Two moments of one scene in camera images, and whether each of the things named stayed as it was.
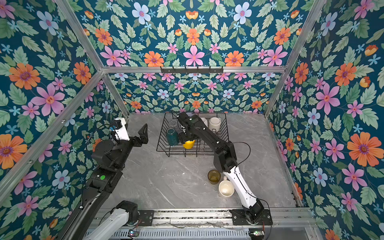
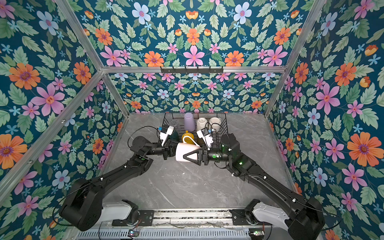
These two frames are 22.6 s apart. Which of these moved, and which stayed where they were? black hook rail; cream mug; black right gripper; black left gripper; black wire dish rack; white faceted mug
Moved: black right gripper; cream mug; black left gripper
Stayed: black hook rail; black wire dish rack; white faceted mug
